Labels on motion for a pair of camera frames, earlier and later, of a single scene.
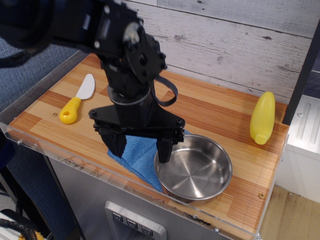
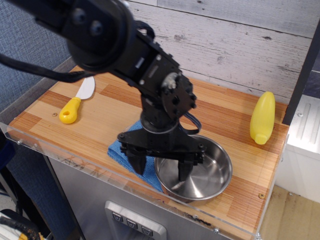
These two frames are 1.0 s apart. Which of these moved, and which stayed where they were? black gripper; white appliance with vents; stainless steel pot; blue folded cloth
Moved: black gripper
Stayed: white appliance with vents; stainless steel pot; blue folded cloth
